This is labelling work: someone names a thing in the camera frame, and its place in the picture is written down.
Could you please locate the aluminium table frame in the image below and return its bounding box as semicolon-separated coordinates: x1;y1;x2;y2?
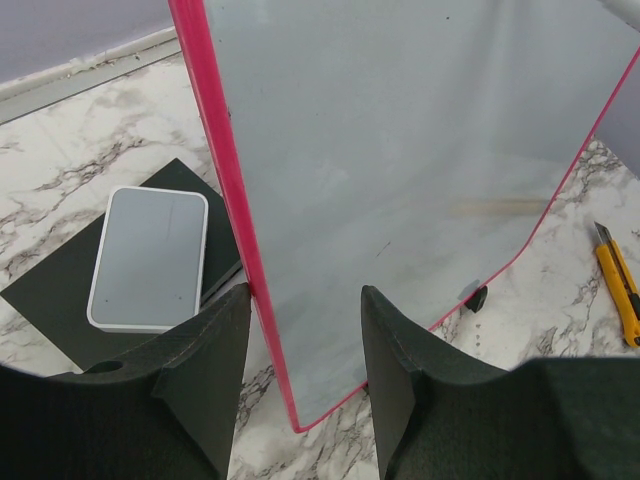
1;27;180;124

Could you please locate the pink framed whiteboard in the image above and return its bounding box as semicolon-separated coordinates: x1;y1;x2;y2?
170;1;639;432

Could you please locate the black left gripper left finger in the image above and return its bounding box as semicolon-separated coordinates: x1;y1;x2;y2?
1;284;251;479

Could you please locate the yellow utility knife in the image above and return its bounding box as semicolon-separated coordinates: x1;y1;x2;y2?
594;222;639;348

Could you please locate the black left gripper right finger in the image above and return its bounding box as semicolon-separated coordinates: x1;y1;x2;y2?
361;286;639;479

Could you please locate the white grey eraser box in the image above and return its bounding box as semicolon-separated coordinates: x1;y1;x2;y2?
86;186;209;334

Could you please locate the black whiteboard foot right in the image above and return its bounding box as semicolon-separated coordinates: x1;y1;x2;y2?
459;280;488;313

